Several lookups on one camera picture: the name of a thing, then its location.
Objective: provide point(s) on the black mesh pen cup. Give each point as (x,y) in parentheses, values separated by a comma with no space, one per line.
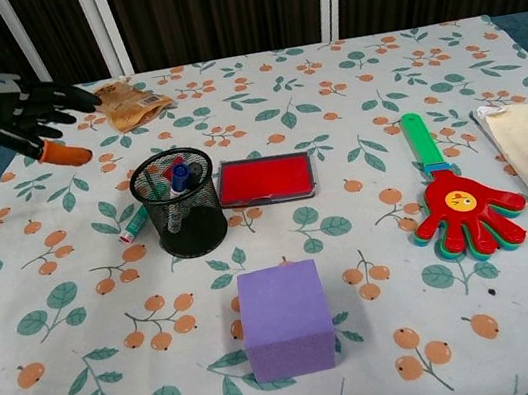
(190,240)

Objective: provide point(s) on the red ink pad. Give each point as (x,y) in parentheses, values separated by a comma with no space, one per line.
(263,179)

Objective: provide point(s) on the red green hand clapper toy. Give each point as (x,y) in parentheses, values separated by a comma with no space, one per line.
(464,214)

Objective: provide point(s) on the red capped marker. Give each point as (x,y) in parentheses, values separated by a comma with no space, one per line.
(133,224)

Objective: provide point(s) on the purple foam cube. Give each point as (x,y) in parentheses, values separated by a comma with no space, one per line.
(286,315)

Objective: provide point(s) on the brown snack pouch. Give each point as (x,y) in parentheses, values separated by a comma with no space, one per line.
(132,105)

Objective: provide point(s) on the floral tablecloth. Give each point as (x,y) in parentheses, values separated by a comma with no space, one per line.
(330,110)

